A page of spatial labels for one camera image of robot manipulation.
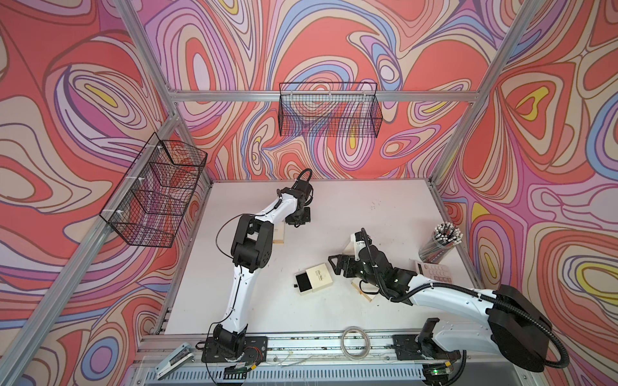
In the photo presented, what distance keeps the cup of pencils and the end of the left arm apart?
0.47m

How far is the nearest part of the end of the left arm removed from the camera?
787 mm

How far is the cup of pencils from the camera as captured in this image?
2.63 feet
